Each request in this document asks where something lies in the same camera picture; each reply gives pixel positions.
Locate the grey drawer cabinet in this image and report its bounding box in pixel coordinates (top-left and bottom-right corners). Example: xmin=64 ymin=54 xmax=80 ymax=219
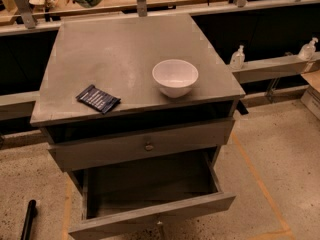
xmin=30 ymin=13 xmax=247 ymax=240

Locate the dark blue snack packet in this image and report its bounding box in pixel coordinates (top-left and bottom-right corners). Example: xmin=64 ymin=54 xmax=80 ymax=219
xmin=76 ymin=85 xmax=121 ymax=114

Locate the clear sanitizer bottle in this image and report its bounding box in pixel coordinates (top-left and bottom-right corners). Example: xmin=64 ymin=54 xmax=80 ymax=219
xmin=230 ymin=45 xmax=245 ymax=70
xmin=298 ymin=37 xmax=318 ymax=61

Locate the grey top drawer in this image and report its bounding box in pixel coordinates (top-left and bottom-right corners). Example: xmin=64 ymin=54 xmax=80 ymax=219
xmin=49 ymin=117 xmax=235 ymax=171

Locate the black cylindrical bar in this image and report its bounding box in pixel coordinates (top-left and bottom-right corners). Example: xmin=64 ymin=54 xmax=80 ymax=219
xmin=20 ymin=199 xmax=37 ymax=240

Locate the white bowl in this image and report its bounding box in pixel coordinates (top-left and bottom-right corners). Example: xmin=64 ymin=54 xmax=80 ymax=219
xmin=152 ymin=59 xmax=199 ymax=98

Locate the grey metal railing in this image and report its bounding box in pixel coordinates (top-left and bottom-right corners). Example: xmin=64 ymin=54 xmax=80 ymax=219
xmin=0 ymin=0 xmax=320 ymax=122

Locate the grey open middle drawer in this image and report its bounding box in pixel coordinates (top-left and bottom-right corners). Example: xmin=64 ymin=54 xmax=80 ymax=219
xmin=69 ymin=147 xmax=235 ymax=240

